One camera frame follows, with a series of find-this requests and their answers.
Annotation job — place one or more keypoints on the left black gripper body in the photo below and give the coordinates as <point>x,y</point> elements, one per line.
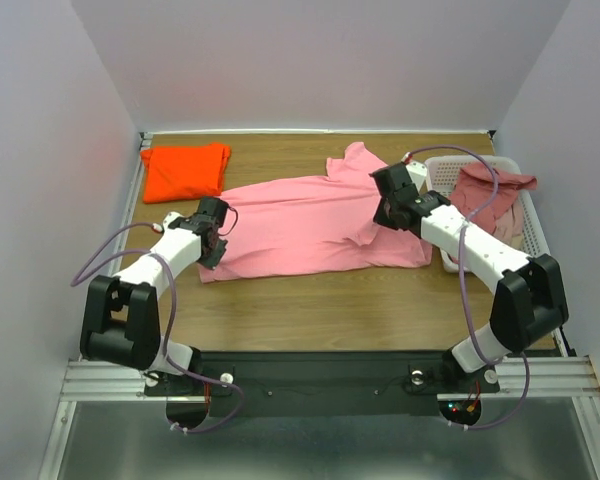
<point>212,259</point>

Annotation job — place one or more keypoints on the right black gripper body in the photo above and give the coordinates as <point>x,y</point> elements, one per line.
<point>385,213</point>

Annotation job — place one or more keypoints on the pink t-shirt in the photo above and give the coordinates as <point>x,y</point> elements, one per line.
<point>314,224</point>

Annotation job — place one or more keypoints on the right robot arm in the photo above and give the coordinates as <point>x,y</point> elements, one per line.
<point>529,300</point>

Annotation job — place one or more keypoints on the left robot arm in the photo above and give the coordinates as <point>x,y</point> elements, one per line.
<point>121,322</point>

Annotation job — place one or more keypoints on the folded orange t-shirt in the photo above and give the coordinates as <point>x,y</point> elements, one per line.
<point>178,173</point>

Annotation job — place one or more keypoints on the white plastic laundry basket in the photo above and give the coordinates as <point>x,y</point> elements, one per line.
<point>442,175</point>

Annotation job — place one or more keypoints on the dusty red t-shirt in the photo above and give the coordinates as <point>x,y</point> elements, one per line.
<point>475,186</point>

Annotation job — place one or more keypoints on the light pink garment in basket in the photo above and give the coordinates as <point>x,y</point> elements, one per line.
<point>510,226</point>

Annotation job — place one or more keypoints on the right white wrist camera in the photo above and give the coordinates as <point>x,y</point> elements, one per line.
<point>417,171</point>

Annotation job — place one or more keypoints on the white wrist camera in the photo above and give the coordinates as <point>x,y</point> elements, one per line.
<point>170,221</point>
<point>417,171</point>

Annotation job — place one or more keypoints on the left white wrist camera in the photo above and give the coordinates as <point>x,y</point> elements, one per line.
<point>170,221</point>

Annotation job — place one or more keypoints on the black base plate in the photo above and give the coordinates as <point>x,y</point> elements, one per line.
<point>310,384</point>

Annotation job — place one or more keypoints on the aluminium frame rail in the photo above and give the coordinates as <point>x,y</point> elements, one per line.
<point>549,378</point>

